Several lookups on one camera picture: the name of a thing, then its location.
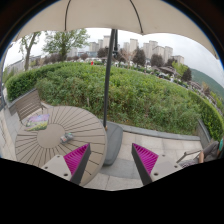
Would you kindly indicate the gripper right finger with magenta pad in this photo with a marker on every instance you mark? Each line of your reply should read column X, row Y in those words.
column 152, row 166

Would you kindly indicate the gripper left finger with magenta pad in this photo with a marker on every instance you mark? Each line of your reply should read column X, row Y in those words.
column 70, row 167

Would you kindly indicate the round slatted patio table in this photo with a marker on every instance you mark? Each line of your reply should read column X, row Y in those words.
column 38, row 147

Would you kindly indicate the grey umbrella base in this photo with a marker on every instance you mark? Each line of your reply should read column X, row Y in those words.
column 114, row 139

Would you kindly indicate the seated person at right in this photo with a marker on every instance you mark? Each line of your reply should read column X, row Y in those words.
column 210, row 153

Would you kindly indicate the green hedge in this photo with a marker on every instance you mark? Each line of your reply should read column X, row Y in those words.
column 129, row 97

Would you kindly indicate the slatted outdoor chair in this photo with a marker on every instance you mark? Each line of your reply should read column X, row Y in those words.
column 28, row 104

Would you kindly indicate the dark umbrella pole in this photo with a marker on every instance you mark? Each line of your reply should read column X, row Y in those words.
column 107, row 76

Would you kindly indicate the beige patio umbrella canopy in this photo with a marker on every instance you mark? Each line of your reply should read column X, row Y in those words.
column 139, row 16

